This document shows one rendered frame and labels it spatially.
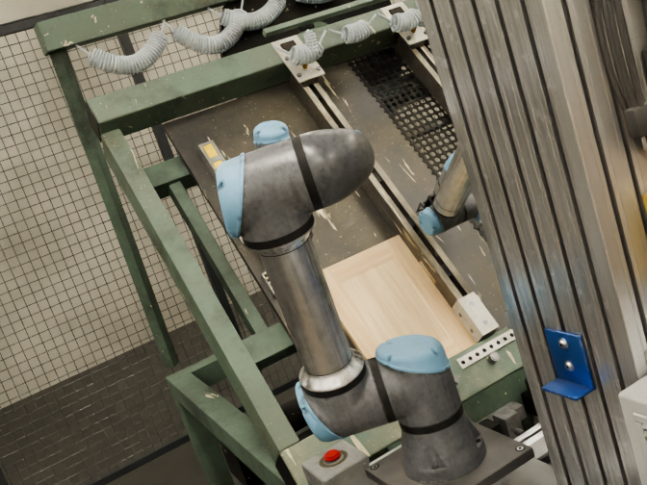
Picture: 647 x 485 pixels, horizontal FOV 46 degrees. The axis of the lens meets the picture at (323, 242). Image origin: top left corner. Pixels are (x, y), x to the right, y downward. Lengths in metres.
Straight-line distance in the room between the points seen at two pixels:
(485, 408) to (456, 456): 0.81
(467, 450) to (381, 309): 0.89
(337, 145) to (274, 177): 0.10
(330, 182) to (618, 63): 0.41
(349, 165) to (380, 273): 1.15
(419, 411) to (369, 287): 0.93
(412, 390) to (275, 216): 0.39
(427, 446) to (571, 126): 0.61
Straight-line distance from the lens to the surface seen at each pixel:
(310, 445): 1.96
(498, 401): 2.17
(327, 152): 1.09
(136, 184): 2.28
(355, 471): 1.74
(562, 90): 1.01
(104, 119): 2.37
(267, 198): 1.09
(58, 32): 2.79
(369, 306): 2.17
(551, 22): 1.00
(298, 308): 1.19
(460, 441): 1.35
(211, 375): 3.17
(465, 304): 2.19
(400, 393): 1.29
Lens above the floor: 1.75
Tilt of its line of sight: 12 degrees down
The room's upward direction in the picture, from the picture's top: 19 degrees counter-clockwise
